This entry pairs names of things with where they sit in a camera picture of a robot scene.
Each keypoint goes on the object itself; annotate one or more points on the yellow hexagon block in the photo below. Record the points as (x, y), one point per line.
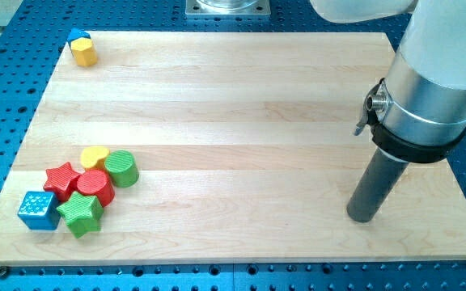
(84, 52)

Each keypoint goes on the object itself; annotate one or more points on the green cylinder block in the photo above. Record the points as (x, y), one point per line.
(122, 168)

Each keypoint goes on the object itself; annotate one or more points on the red cylinder block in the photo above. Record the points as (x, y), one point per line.
(96, 183)

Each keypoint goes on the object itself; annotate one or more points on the red star block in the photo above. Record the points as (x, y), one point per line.
(61, 181)

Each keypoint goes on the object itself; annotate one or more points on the green star block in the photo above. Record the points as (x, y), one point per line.
(81, 214)

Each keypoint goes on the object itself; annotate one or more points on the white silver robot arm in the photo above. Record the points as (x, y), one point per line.
(417, 113)

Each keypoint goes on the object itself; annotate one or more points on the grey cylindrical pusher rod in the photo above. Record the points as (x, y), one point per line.
(379, 178)

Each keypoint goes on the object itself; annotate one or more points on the blue cube block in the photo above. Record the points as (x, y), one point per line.
(38, 211)

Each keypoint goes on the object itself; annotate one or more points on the light wooden board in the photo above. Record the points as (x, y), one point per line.
(246, 153)

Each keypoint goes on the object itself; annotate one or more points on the yellow heart block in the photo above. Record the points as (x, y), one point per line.
(93, 157)

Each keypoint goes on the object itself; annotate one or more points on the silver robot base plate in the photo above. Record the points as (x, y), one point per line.
(227, 7)

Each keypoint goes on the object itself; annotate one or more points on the blue triangle block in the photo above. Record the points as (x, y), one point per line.
(76, 33)

